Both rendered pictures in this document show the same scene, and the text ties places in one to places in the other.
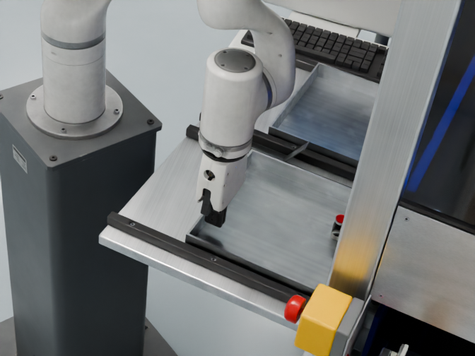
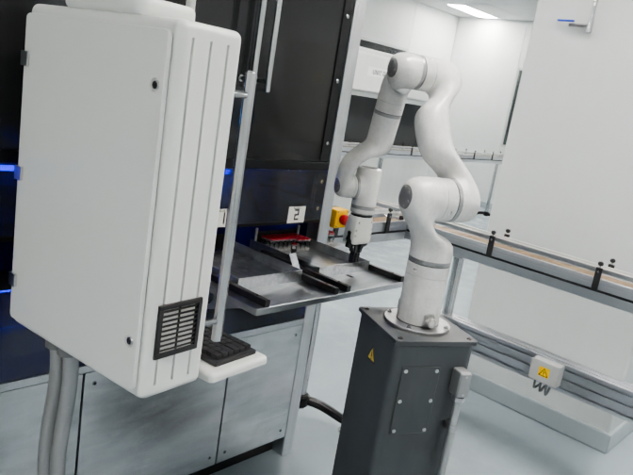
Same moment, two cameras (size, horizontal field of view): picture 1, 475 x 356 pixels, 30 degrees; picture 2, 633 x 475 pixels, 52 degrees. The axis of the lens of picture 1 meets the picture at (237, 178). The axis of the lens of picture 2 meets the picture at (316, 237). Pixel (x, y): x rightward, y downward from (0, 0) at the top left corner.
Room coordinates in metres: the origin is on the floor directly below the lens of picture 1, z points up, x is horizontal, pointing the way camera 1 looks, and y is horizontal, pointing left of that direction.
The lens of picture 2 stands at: (3.17, 0.68, 1.47)
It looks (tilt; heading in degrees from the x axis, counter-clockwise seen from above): 13 degrees down; 201
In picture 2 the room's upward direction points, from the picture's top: 9 degrees clockwise
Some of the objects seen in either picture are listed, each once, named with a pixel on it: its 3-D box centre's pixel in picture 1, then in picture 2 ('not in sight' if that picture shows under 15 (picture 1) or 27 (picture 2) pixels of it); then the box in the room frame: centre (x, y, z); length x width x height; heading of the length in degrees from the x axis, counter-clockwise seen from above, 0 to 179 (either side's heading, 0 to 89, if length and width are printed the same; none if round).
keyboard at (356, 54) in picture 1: (328, 48); (181, 328); (1.81, -0.17, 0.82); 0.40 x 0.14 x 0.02; 76
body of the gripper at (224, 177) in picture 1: (221, 167); (359, 227); (1.08, 0.03, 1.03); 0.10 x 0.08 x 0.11; 160
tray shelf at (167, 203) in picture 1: (305, 174); (287, 272); (1.28, -0.13, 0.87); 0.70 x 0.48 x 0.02; 160
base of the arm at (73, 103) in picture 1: (74, 71); (422, 292); (1.38, 0.34, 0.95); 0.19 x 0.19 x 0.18
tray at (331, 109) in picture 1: (371, 128); (235, 263); (1.41, -0.25, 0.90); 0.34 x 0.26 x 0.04; 70
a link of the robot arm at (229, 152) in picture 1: (225, 138); (363, 209); (1.08, 0.03, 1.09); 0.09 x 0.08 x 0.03; 160
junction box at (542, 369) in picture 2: not in sight; (545, 371); (0.46, 0.73, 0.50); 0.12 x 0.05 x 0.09; 70
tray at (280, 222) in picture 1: (307, 232); (309, 254); (1.09, -0.13, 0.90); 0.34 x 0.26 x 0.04; 70
